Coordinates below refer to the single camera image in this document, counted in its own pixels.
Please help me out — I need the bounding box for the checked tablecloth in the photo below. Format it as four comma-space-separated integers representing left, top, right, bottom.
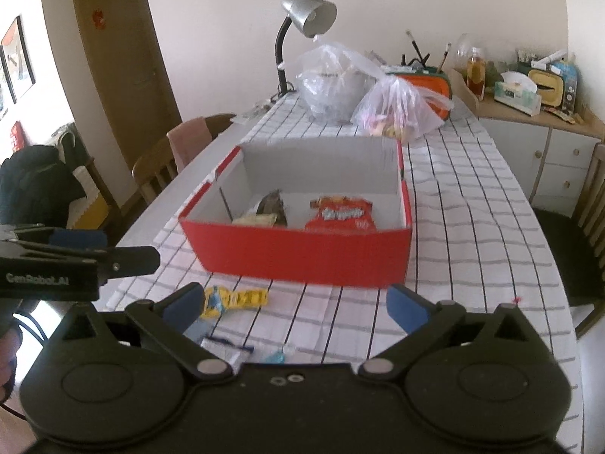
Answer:
116, 92, 582, 454

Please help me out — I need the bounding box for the glass vase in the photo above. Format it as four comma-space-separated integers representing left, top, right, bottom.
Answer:
454, 33, 487, 72

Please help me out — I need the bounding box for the plastic bag of snacks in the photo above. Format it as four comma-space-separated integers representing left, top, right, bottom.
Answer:
351, 75, 455, 143

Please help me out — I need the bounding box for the yellow tissue holder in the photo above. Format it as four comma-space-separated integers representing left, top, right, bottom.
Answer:
527, 67, 568, 107

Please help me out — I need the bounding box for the red snack packet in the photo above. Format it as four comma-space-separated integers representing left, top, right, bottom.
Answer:
305, 196, 374, 233

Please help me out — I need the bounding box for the white sideboard cabinet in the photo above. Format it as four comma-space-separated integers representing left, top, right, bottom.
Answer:
449, 68, 605, 206

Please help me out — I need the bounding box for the pink cloth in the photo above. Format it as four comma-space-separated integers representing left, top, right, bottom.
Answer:
166, 118, 211, 173

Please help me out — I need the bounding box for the clear plastic bag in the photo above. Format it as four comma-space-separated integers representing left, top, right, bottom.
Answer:
296, 42, 383, 124

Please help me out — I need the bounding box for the wooden door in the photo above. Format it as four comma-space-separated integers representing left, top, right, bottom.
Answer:
70, 0, 183, 173

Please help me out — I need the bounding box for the person's left hand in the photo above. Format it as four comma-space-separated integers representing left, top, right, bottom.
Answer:
0, 331, 23, 391

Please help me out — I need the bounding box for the green tissue box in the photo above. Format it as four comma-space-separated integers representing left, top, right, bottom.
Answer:
494, 71, 542, 117

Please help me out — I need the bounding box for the wooden chair with dark seat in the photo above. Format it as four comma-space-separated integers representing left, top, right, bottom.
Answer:
532, 142, 605, 336

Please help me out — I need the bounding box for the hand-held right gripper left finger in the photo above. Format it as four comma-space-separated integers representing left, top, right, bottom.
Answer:
40, 282, 233, 383

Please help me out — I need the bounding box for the dark snack packet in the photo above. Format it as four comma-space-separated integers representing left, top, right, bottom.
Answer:
255, 189, 288, 227

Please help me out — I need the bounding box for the blue packaged item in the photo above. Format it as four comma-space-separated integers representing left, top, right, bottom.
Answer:
551, 59, 580, 114

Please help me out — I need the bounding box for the black jacket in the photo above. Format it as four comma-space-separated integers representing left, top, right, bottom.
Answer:
0, 144, 88, 232

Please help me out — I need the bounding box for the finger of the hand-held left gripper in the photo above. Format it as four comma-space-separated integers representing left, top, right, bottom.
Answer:
0, 240, 160, 279
0, 224, 109, 252

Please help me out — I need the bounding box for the small light blue packet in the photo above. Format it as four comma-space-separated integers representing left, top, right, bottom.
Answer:
262, 346, 296, 364

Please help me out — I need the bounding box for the red cardboard box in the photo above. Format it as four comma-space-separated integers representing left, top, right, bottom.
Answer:
178, 138, 413, 289

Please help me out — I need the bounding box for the amber liquid bottle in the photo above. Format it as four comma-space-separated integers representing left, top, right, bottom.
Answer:
467, 47, 487, 100

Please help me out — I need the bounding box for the round yellow snack packet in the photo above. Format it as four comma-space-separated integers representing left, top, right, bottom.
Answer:
199, 286, 228, 319

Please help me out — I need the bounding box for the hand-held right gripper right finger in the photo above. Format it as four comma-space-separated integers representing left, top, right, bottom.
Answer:
358, 284, 551, 383

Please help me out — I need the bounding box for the silver desk lamp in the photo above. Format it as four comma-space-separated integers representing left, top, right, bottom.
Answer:
275, 0, 338, 98

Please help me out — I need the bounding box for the black framed wall picture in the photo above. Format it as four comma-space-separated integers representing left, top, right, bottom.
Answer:
0, 15, 36, 105

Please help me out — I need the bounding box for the orange container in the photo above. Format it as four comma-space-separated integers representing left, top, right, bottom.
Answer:
394, 72, 455, 121

